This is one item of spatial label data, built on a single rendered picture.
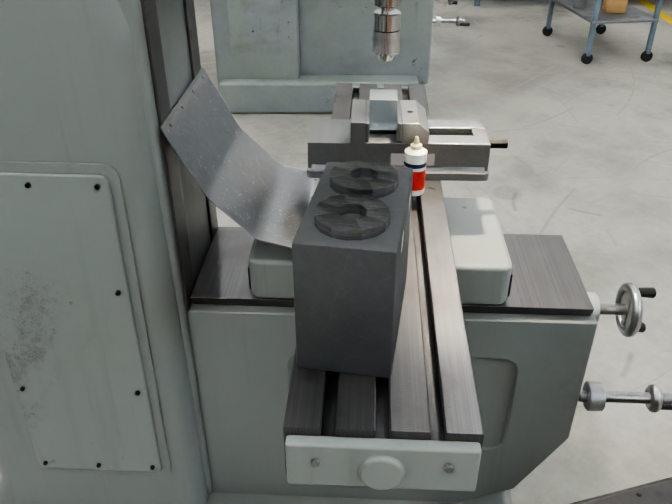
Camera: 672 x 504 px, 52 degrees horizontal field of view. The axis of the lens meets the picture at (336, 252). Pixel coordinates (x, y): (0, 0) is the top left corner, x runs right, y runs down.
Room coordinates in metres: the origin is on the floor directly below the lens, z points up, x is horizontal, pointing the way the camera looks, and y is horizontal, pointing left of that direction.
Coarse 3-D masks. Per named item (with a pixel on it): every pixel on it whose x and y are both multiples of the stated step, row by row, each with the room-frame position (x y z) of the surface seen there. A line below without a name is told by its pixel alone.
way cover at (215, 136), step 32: (192, 96) 1.25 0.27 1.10; (160, 128) 1.06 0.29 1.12; (192, 128) 1.17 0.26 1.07; (224, 128) 1.30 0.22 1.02; (192, 160) 1.09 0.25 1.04; (224, 160) 1.21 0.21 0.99; (256, 160) 1.31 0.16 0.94; (224, 192) 1.11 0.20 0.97; (256, 192) 1.19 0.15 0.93; (288, 192) 1.25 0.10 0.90; (256, 224) 1.09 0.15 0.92; (288, 224) 1.13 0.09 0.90
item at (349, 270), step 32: (352, 160) 0.85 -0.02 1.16; (320, 192) 0.78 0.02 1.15; (352, 192) 0.76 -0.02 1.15; (384, 192) 0.77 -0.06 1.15; (320, 224) 0.68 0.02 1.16; (352, 224) 0.68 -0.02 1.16; (384, 224) 0.68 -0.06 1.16; (320, 256) 0.65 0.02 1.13; (352, 256) 0.65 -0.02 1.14; (384, 256) 0.64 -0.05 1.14; (320, 288) 0.65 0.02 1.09; (352, 288) 0.65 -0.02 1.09; (384, 288) 0.64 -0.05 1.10; (320, 320) 0.65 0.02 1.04; (352, 320) 0.65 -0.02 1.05; (384, 320) 0.64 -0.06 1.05; (320, 352) 0.65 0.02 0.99; (352, 352) 0.65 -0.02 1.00; (384, 352) 0.64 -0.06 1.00
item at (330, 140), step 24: (312, 120) 1.32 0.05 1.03; (336, 120) 1.32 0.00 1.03; (360, 120) 1.22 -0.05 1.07; (432, 120) 1.32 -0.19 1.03; (456, 120) 1.31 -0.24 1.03; (480, 120) 1.31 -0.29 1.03; (312, 144) 1.21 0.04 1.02; (336, 144) 1.21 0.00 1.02; (360, 144) 1.21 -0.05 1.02; (384, 144) 1.20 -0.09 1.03; (408, 144) 1.20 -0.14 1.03; (432, 144) 1.20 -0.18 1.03; (456, 144) 1.20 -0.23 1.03; (480, 144) 1.20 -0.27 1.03; (312, 168) 1.21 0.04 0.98; (432, 168) 1.20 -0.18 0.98; (456, 168) 1.20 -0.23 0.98; (480, 168) 1.19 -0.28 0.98
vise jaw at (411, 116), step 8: (400, 104) 1.30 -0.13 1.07; (408, 104) 1.30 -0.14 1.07; (416, 104) 1.30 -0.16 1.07; (400, 112) 1.26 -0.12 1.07; (408, 112) 1.26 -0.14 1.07; (416, 112) 1.26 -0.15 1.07; (424, 112) 1.29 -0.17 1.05; (400, 120) 1.22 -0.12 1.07; (408, 120) 1.22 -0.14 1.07; (416, 120) 1.21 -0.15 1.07; (424, 120) 1.24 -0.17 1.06; (400, 128) 1.20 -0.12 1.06; (408, 128) 1.20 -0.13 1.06; (416, 128) 1.20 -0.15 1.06; (424, 128) 1.20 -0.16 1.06; (400, 136) 1.20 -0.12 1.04; (408, 136) 1.20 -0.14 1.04; (424, 136) 1.20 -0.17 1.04
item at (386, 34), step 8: (376, 24) 1.19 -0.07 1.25; (384, 24) 1.18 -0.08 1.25; (392, 24) 1.18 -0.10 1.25; (400, 24) 1.20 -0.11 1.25; (376, 32) 1.19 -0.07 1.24; (384, 32) 1.18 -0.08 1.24; (392, 32) 1.18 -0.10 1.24; (376, 40) 1.19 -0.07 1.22; (384, 40) 1.18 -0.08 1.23; (392, 40) 1.18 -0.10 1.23; (376, 48) 1.19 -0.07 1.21; (384, 48) 1.18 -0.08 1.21; (392, 48) 1.18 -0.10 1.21
